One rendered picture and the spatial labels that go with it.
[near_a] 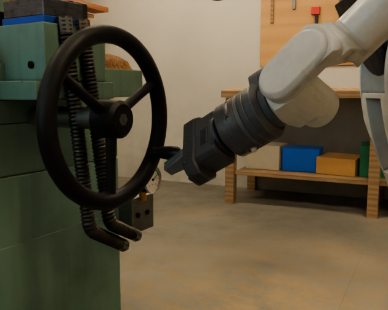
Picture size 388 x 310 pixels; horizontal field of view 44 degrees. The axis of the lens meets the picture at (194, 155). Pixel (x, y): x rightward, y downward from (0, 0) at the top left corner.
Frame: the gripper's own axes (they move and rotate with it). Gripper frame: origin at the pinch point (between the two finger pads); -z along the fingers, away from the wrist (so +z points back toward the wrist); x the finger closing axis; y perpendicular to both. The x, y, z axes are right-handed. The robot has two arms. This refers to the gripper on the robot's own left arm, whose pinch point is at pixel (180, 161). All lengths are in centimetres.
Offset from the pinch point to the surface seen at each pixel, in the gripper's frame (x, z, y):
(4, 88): 6.4, -13.8, 26.3
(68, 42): 3.8, 3.0, 25.7
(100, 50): 17.5, -4.2, 16.7
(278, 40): 279, -69, -176
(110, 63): 31.6, -14.9, 7.6
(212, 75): 281, -133, -169
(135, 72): 33.2, -14.0, 1.3
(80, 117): 3.3, -7.1, 15.8
